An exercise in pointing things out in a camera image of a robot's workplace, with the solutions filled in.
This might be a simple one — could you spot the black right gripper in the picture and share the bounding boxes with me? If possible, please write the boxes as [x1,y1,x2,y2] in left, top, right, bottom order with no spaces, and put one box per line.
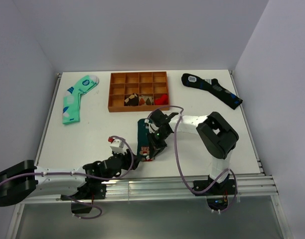
[147,128,171,158]

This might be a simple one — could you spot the dark green reindeer sock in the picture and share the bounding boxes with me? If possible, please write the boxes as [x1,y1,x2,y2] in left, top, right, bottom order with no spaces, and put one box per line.
[137,119,158,162]

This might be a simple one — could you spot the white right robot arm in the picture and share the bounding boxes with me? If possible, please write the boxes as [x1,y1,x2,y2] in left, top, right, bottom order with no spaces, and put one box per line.
[148,109,239,194]

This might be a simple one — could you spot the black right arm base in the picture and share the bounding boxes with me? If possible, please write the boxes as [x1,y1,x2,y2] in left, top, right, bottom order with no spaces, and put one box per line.
[193,174,238,213]

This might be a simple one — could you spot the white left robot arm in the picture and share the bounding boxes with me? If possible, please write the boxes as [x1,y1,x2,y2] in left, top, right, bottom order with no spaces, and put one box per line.
[0,150,141,207]

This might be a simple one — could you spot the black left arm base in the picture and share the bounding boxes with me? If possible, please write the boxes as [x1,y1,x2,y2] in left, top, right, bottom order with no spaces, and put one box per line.
[60,183,106,220]

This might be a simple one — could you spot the red rolled sock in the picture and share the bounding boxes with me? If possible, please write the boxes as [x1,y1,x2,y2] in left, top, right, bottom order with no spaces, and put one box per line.
[154,94,168,106]

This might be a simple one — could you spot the argyle patterned rolled sock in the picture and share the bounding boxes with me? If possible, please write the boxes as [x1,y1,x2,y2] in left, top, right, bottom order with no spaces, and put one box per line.
[139,95,154,106]

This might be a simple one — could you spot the dark brown rolled sock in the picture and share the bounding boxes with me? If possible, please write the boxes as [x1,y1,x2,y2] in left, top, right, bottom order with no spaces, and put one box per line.
[124,93,139,106]

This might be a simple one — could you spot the orange wooden compartment tray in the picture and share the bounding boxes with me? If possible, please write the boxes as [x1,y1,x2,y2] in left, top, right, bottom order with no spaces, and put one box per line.
[108,71,170,113]

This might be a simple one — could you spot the black and blue sock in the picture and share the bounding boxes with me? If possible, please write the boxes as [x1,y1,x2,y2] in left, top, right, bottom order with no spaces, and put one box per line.
[181,73,243,110]

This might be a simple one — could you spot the mint green patterned sock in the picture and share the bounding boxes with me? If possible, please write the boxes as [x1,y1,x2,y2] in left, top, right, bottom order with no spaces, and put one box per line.
[62,75,99,125]

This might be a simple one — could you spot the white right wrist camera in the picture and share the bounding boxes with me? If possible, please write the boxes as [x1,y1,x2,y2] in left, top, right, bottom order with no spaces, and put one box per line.
[144,119,156,131]

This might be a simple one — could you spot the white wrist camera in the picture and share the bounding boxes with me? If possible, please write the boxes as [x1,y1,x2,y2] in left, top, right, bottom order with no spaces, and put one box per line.
[144,119,156,131]
[108,137,125,154]

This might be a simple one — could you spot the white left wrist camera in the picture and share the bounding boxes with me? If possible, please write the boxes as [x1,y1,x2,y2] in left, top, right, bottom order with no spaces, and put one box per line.
[108,137,125,154]

